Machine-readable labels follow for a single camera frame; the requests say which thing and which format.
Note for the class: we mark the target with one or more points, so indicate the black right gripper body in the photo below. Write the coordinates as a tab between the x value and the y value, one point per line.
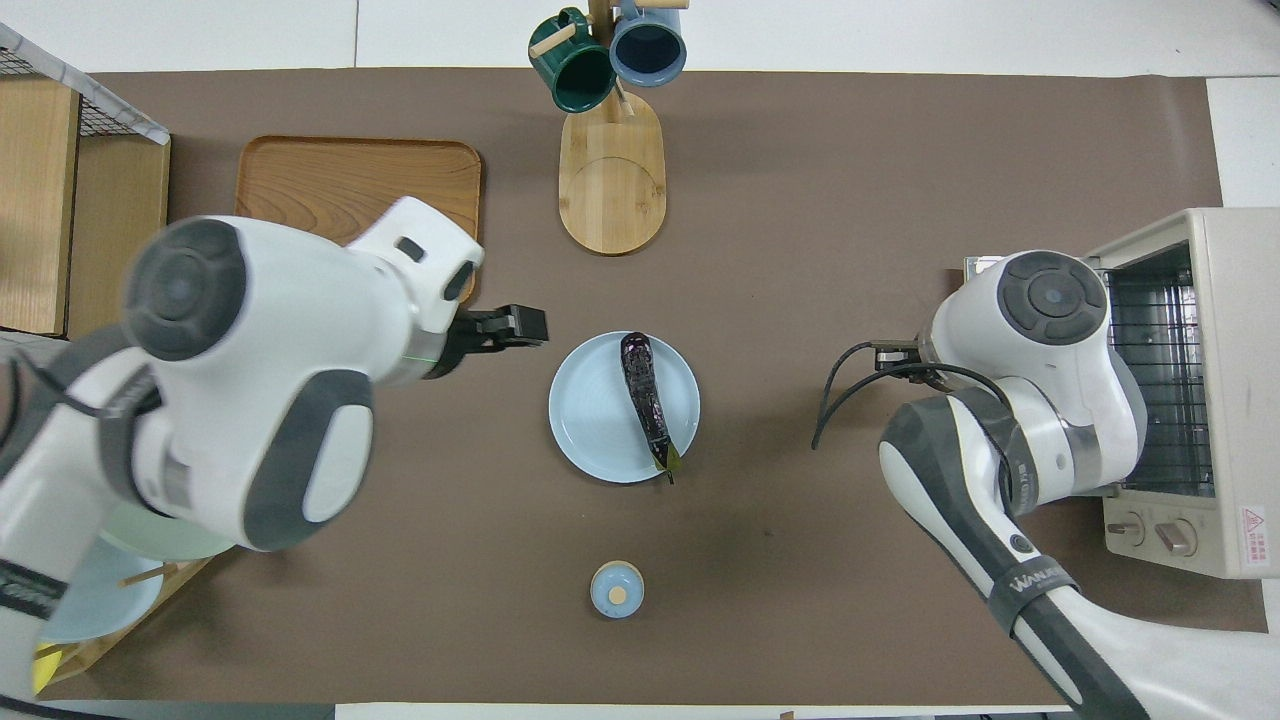
898	357

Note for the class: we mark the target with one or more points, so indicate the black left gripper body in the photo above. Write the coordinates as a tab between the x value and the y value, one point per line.
475	330

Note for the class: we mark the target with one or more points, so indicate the light blue plate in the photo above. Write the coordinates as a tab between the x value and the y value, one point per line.
110	600
590	410

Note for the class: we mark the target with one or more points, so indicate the dark purple eggplant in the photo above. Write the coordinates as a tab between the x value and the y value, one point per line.
648	400

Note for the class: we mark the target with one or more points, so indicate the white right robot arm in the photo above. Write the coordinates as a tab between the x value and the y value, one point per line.
1040	400

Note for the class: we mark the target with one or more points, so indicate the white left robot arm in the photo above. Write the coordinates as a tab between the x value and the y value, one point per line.
270	320

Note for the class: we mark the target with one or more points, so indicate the beige oven knob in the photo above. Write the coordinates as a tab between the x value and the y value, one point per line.
1125	531
1176	538

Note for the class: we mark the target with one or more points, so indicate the beige toaster oven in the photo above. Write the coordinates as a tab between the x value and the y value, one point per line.
1240	380

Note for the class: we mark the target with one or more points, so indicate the wooden mug tree stand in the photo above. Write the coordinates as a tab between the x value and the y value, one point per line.
612	180

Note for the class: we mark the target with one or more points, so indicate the brown table mat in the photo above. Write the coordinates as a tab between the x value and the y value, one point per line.
800	200

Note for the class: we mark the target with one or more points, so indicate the wooden serving tray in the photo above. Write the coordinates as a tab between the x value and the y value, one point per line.
330	180

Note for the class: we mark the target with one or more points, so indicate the dark green mug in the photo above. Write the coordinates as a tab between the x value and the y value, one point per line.
578	72

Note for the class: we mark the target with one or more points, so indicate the small blue lid wooden knob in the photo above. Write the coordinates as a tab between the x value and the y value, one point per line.
617	590

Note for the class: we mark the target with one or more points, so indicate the blue mug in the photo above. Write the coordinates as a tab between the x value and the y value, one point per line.
648	48

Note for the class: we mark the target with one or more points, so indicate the pale green plate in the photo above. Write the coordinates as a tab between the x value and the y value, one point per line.
150	540

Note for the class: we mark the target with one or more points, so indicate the wooden dish rack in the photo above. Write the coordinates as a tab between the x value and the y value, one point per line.
140	620

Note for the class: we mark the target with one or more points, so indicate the yellow plate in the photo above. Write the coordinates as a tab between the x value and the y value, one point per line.
45	675

